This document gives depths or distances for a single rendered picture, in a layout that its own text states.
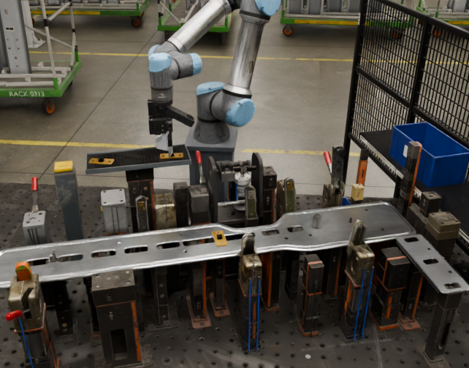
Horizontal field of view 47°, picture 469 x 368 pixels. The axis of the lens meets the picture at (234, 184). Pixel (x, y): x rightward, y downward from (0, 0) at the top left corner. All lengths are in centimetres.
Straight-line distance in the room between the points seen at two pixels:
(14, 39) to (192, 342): 451
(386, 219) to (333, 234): 22
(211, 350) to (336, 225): 59
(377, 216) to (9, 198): 172
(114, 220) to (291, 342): 71
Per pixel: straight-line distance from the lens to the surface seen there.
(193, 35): 203
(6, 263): 183
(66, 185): 199
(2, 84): 578
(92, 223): 249
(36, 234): 188
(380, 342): 193
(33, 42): 830
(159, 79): 183
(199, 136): 221
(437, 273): 177
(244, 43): 204
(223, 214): 199
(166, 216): 186
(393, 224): 195
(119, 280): 162
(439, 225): 189
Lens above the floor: 204
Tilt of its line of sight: 29 degrees down
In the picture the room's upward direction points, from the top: straight up
